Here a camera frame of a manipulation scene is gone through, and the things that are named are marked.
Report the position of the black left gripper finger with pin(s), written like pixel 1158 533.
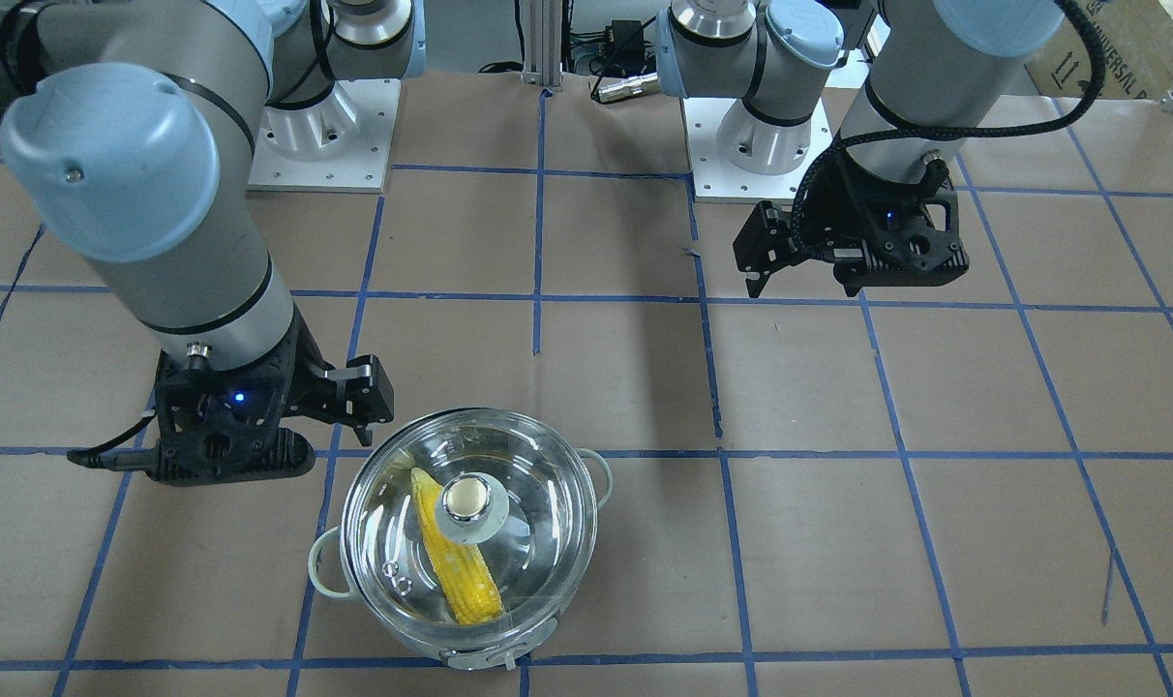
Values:
pixel 766 244

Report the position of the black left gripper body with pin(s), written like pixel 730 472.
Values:
pixel 830 215

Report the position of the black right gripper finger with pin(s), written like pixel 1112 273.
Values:
pixel 359 396

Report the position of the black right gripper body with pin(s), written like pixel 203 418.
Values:
pixel 313 379

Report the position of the glass pot lid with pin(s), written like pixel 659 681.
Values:
pixel 470 523

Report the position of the yellow corn cob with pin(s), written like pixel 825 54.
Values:
pixel 462 574

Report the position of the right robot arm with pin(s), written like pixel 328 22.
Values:
pixel 133 126

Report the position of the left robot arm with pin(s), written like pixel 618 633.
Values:
pixel 940 71

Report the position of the white cooking pot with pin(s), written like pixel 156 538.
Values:
pixel 470 600

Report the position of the brown paper mat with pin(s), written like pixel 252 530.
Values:
pixel 964 490

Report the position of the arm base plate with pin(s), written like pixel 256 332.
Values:
pixel 737 157
pixel 340 145

